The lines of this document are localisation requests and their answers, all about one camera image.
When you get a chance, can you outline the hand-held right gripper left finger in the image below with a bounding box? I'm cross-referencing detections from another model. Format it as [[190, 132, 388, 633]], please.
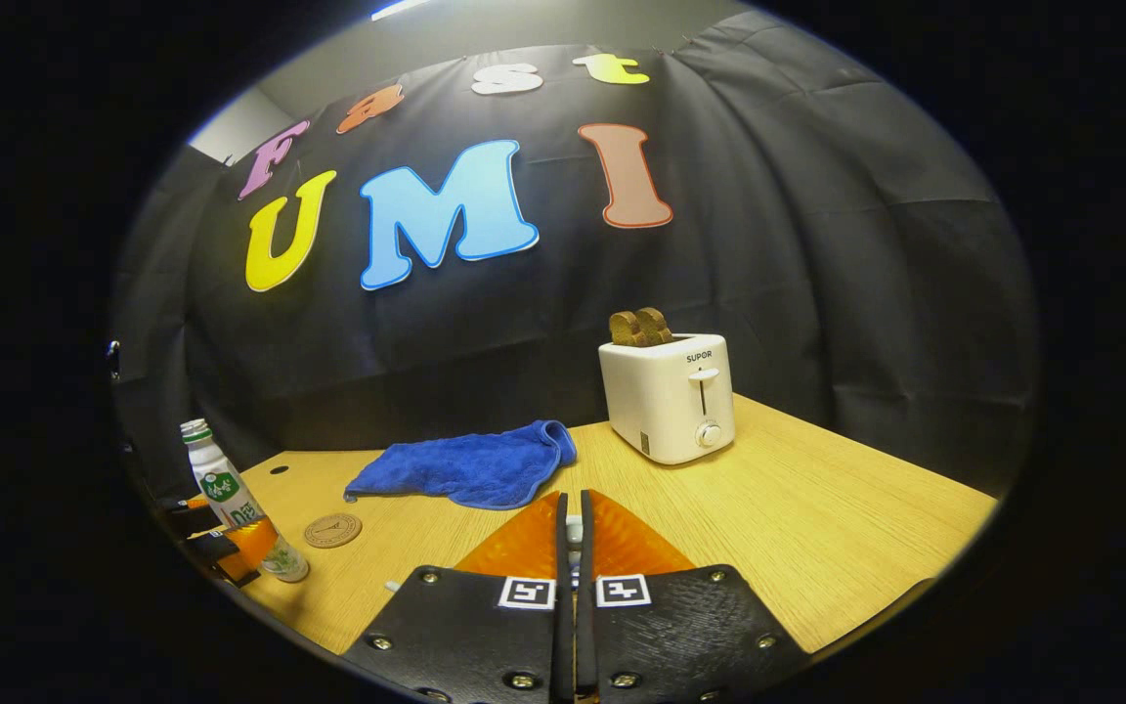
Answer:
[[343, 492, 576, 704]]

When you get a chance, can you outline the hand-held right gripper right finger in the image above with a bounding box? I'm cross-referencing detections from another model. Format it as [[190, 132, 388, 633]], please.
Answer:
[[578, 489, 810, 704]]

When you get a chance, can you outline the white water bottle green label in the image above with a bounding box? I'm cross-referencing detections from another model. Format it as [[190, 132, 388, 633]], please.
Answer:
[[180, 418, 311, 584]]

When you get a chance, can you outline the round brown coaster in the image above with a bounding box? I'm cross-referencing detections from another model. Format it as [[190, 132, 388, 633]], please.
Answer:
[[304, 513, 364, 549]]

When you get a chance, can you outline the blue towel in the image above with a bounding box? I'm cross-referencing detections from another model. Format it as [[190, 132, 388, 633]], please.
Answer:
[[343, 420, 578, 511]]

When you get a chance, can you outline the white toaster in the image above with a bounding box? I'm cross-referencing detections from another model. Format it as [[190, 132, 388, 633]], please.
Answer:
[[598, 333, 737, 465]]

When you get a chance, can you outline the black backdrop cloth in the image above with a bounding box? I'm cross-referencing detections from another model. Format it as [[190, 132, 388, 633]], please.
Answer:
[[113, 10, 1038, 500]]

